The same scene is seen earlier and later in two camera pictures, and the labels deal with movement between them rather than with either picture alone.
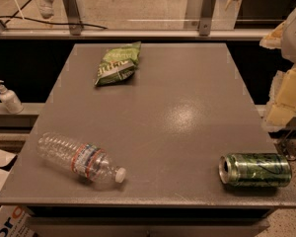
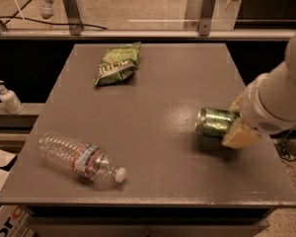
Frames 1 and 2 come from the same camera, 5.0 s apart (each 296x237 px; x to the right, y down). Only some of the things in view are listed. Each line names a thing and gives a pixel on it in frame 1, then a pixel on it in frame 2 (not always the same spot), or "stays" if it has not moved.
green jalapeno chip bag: [117, 64] stays
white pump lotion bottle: [9, 98] stays
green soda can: [256, 170] → [214, 122]
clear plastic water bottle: [87, 160] stays
